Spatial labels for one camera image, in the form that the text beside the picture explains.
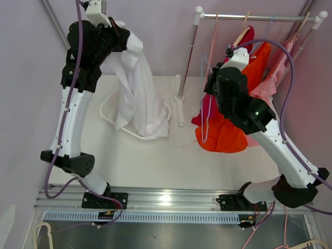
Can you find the white t shirt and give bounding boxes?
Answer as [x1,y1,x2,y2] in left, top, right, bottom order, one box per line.
[105,21,171,140]

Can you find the orange t shirt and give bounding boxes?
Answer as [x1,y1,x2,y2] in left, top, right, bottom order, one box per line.
[191,42,271,154]

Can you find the pink wire hanger on rack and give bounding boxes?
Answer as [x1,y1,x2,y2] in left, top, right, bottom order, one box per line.
[206,13,220,76]

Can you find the blue wire hanger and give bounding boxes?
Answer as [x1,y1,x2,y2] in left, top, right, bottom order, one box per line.
[201,53,212,143]

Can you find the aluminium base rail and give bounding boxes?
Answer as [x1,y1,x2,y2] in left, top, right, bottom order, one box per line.
[33,184,317,216]

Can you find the magenta t shirt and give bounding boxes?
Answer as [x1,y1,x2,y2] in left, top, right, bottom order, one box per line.
[191,25,255,128]

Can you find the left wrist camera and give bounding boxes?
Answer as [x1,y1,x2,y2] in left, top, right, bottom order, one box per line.
[85,0,112,27]

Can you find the beige hanger bottom left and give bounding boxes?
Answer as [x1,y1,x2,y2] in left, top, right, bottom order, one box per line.
[32,222,55,249]

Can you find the beige hanger bottom right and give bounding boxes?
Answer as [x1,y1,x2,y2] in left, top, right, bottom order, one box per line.
[278,239,330,249]

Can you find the white cable duct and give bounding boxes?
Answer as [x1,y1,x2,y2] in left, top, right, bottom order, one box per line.
[44,211,240,224]

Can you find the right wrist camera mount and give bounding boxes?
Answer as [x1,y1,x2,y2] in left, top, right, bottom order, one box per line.
[221,47,249,72]

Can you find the pink t shirt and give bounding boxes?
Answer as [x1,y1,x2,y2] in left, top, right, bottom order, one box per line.
[246,33,299,147]

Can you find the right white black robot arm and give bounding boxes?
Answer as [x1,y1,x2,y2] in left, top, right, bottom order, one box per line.
[204,62,329,210]

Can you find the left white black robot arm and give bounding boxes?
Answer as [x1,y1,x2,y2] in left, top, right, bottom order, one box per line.
[40,17,130,208]

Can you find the metal clothes rack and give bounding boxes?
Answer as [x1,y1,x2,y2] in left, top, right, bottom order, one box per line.
[175,6,328,127]

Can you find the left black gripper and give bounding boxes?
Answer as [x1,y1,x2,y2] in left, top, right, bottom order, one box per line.
[91,17,130,66]

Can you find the pink hanger on floor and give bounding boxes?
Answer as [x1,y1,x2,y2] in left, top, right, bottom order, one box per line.
[241,203,291,249]

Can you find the beige wooden hanger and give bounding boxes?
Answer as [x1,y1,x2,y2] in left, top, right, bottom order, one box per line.
[232,11,252,46]

